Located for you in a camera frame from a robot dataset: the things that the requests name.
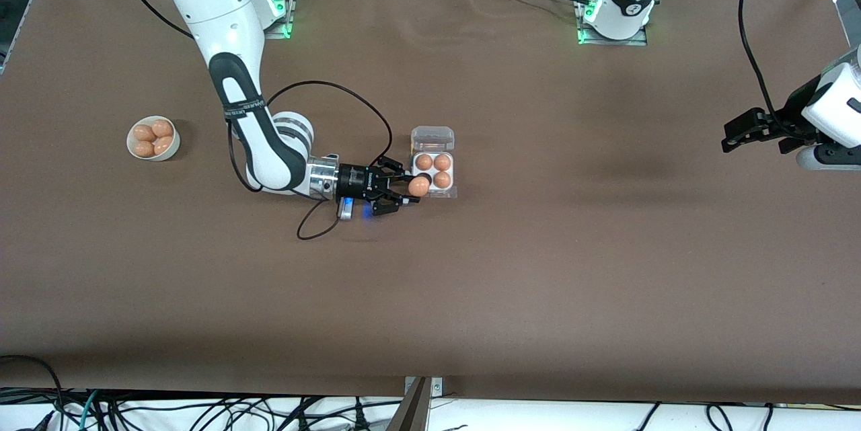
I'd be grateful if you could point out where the clear plastic egg carton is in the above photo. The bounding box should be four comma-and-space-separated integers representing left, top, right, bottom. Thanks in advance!
407, 125, 459, 200

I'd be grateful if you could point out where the brown table cover sheet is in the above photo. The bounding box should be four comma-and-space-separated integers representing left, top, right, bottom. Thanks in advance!
0, 0, 861, 405

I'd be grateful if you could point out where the white round bowl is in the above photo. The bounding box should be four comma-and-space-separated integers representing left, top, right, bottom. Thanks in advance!
126, 115, 181, 162

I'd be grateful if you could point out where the black right camera cable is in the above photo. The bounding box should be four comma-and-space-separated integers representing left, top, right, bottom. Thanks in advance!
227, 118, 345, 241

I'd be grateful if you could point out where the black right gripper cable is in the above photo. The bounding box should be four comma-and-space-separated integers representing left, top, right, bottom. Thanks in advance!
259, 80, 393, 173

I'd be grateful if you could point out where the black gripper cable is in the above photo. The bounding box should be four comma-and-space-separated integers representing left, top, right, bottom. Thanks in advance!
739, 0, 798, 139
259, 80, 393, 173

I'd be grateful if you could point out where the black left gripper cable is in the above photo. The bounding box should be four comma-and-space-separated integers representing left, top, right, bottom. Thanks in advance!
739, 0, 798, 139

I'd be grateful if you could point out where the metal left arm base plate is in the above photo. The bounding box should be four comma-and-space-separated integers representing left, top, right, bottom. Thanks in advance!
577, 0, 648, 46

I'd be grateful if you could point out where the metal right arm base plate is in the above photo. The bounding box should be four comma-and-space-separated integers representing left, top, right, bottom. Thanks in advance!
261, 0, 295, 40

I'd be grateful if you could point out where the small metal bracket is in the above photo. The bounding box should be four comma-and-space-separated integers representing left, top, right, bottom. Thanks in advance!
404, 377, 445, 398

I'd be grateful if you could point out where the dark metal post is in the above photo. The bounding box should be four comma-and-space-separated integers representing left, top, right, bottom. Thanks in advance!
387, 377, 431, 431

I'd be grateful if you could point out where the teal cable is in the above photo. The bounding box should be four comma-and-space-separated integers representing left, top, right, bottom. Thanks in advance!
79, 389, 102, 431

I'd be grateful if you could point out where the thick black looped cable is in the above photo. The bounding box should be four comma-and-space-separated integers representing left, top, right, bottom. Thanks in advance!
0, 355, 65, 431

